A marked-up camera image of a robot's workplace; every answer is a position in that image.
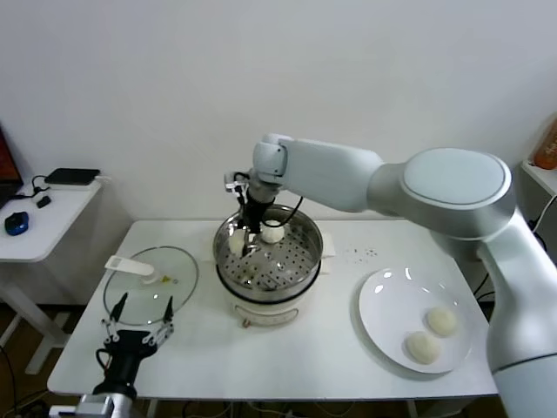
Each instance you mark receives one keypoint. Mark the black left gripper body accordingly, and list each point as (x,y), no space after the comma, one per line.
(126,355)

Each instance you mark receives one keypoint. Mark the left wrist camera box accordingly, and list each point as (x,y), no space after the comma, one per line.
(63,411)

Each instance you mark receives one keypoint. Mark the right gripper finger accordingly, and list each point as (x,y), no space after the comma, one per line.
(252,244)

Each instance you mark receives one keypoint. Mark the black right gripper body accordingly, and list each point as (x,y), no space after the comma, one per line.
(257,213)

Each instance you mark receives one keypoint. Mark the white side table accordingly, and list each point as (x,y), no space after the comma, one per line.
(56,226)

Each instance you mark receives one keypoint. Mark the stainless steel steamer basket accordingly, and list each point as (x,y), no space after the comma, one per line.
(287,265)

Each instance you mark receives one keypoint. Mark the flat black device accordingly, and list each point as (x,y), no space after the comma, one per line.
(71,176)

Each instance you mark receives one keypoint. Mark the blue black computer mouse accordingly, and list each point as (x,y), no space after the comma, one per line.
(16,223)

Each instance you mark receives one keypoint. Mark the steel steamer pot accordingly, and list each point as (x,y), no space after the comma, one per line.
(265,311)

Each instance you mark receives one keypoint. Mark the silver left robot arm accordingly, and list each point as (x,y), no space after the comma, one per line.
(113,407)

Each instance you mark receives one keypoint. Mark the large white plate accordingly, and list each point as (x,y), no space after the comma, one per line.
(391,296)

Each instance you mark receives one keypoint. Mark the white steamed baozi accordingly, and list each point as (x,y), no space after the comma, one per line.
(440,321)
(237,243)
(272,233)
(422,347)

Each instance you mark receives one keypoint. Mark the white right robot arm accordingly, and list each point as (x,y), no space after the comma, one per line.
(330,170)

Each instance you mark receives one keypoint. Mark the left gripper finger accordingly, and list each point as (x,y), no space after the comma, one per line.
(111,328)
(162,331)

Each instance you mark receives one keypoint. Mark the laptop with red screen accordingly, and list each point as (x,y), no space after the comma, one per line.
(8,165)

